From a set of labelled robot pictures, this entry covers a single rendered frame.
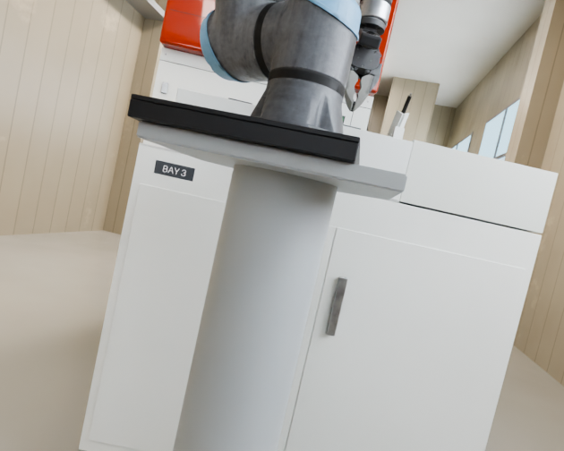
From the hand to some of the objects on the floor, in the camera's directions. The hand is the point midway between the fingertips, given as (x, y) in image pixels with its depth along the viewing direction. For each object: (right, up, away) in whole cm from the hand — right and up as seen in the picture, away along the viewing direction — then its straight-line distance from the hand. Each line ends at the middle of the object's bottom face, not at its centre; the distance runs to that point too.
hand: (353, 105), depth 97 cm
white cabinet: (-21, -98, +33) cm, 106 cm away
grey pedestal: (-36, -99, -40) cm, 113 cm away
